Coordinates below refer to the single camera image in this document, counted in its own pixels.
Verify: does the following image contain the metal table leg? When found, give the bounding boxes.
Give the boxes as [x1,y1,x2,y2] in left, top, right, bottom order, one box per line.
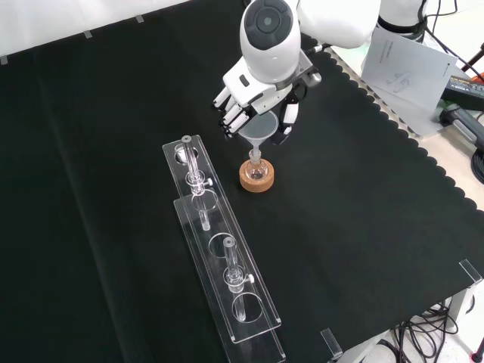
[448,281,476,330]

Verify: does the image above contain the clear funnel stand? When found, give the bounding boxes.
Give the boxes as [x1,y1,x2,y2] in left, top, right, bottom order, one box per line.
[161,134,287,363]

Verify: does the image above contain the black tripod leg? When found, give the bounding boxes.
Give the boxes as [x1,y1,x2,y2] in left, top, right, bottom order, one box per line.
[460,40,484,73]

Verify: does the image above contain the coiled black cable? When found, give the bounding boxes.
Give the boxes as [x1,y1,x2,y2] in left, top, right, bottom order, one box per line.
[470,145,484,186]

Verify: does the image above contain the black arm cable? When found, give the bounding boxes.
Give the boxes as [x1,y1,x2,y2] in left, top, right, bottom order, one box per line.
[414,0,428,37]

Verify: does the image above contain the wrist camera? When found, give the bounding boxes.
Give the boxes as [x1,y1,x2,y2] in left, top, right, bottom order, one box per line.
[298,52,323,90]

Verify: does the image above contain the black cloth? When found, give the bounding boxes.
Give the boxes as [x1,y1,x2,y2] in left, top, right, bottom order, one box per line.
[0,0,484,363]

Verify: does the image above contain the translucent plastic funnel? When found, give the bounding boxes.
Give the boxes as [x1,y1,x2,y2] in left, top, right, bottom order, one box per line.
[238,110,283,162]

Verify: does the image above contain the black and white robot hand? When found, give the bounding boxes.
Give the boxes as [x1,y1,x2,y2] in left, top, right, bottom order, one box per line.
[212,56,308,147]

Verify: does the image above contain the pale board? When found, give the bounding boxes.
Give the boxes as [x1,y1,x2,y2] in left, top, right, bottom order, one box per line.
[324,41,453,139]

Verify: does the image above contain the round-bottom glass flask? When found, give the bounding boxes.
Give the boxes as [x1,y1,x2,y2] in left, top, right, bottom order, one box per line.
[244,149,270,182]

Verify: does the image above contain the cork ring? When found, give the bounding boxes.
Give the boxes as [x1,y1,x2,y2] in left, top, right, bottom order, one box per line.
[238,158,275,193]

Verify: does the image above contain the black grey device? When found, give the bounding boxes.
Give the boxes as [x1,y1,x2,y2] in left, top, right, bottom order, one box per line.
[438,105,484,152]

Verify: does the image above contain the black power adapter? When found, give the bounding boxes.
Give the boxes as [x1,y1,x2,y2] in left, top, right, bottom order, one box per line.
[442,73,484,111]

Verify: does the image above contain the white paper leaflet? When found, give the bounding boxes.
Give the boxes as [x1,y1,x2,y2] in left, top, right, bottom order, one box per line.
[361,26,459,114]

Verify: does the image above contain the black floor cables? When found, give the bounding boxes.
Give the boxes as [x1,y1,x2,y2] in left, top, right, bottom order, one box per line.
[391,298,484,363]

